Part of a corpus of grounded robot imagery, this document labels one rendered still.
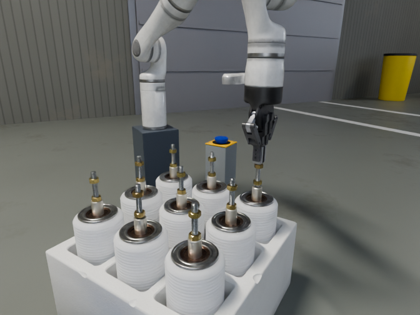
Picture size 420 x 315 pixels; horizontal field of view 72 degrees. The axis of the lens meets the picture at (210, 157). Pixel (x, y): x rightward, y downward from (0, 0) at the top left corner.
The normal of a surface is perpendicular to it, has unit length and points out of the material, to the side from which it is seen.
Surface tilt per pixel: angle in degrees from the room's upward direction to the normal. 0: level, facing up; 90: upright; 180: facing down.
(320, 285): 0
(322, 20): 90
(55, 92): 90
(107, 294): 90
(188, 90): 90
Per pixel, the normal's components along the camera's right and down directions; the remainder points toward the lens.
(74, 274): -0.54, 0.25
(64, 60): 0.50, 0.27
